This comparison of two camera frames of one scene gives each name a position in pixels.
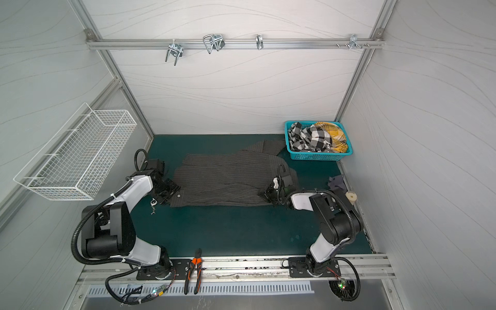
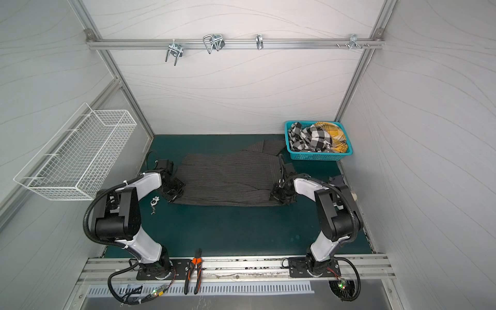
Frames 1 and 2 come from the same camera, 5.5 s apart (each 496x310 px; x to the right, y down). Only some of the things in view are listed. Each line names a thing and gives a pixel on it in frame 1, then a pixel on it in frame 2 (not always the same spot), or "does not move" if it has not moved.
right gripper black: (273, 192) -> (280, 192)
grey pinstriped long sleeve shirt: (233, 179) does not move
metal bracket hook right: (353, 42) does not move
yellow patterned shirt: (338, 138) does not move
